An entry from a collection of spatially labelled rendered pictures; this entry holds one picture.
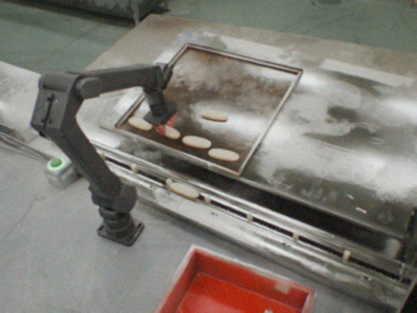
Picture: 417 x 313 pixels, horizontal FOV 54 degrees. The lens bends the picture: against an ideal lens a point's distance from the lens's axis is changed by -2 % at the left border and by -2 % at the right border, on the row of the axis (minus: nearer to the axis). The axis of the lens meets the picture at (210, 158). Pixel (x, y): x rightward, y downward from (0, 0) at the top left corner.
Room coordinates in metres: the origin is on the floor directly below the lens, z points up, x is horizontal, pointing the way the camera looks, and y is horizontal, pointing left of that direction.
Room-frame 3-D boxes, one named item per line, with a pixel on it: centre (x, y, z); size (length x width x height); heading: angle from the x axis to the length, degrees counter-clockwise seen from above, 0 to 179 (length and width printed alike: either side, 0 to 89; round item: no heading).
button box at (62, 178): (0.99, 0.50, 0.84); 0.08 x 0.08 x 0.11; 55
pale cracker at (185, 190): (0.86, 0.09, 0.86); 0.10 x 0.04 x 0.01; 55
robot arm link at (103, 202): (0.78, 0.28, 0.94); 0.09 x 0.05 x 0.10; 158
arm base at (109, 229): (0.76, 0.28, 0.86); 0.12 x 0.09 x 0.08; 61
